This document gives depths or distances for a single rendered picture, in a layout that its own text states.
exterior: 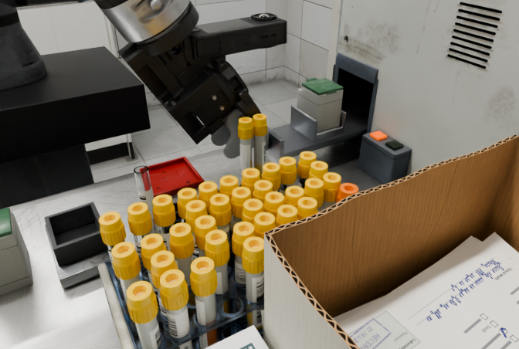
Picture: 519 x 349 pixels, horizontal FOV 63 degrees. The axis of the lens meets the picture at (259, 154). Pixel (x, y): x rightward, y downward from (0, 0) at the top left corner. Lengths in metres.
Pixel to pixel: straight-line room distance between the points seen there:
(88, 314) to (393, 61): 0.42
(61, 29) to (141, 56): 1.64
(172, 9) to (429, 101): 0.29
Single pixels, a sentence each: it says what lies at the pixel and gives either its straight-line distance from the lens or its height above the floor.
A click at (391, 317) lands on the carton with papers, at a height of 0.94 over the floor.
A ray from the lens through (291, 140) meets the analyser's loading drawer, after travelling 0.56.
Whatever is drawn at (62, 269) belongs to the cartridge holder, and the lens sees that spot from 0.45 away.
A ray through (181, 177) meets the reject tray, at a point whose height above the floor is 0.88.
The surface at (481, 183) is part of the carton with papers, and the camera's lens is 0.39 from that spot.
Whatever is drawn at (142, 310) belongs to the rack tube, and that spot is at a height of 0.98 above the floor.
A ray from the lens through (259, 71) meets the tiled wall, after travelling 3.20.
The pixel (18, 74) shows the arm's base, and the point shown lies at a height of 0.96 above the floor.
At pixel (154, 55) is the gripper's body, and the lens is 0.42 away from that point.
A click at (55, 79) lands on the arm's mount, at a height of 0.94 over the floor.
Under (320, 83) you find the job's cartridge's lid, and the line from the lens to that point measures 0.56.
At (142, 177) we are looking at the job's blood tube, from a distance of 0.39.
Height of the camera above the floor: 1.19
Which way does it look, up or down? 31 degrees down
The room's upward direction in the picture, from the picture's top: straight up
